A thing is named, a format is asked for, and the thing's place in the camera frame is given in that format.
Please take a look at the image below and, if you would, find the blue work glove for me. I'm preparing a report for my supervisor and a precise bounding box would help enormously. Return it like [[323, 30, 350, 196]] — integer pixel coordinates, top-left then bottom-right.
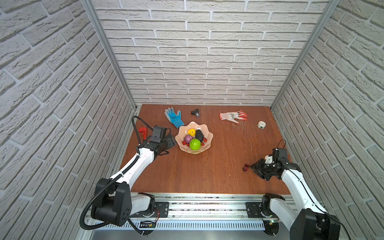
[[165, 107, 185, 129]]

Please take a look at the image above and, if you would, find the pink wavy fruit bowl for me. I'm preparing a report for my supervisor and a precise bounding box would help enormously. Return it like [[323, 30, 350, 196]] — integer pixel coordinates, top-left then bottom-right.
[[175, 122, 214, 154]]

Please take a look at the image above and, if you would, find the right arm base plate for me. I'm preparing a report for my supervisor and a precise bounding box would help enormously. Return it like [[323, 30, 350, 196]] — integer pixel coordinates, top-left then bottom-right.
[[245, 202, 279, 219]]

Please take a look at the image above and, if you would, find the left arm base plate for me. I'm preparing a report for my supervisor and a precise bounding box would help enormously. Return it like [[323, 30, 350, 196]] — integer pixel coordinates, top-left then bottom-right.
[[131, 202, 170, 219]]

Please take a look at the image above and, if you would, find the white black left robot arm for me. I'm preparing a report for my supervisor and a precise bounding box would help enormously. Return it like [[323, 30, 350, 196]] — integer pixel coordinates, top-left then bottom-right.
[[79, 126, 177, 235]]

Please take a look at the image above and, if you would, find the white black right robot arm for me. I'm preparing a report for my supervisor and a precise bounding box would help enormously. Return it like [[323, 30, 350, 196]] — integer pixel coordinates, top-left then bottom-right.
[[246, 148, 344, 240]]

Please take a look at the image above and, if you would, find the red black pipe wrench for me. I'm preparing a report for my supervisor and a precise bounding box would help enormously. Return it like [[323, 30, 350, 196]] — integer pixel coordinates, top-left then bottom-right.
[[139, 127, 148, 140]]

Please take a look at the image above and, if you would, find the green bumpy fake fruit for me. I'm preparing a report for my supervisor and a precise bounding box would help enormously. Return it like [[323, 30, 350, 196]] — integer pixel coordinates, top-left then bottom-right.
[[189, 139, 202, 151]]

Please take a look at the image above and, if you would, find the dark fake avocado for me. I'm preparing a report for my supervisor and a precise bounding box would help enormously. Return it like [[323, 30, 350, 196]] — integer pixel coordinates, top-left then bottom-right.
[[195, 130, 205, 142]]

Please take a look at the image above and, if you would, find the white tape roll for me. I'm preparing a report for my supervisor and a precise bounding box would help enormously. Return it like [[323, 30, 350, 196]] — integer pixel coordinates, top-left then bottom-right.
[[258, 121, 266, 129]]

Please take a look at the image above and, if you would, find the fake cherry pair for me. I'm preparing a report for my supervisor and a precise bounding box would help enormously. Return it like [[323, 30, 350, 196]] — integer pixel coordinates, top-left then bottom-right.
[[243, 164, 250, 172]]

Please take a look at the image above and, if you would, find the purple fake fruit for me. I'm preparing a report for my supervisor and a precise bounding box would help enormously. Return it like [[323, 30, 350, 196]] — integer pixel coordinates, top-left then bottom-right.
[[184, 135, 193, 143]]

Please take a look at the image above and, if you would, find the red white work glove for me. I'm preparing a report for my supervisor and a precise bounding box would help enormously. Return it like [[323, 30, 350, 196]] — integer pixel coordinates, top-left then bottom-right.
[[220, 111, 248, 124]]

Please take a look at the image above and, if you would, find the aluminium rail frame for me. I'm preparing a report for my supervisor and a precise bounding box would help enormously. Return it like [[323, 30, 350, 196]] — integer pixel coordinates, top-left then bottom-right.
[[76, 191, 340, 240]]

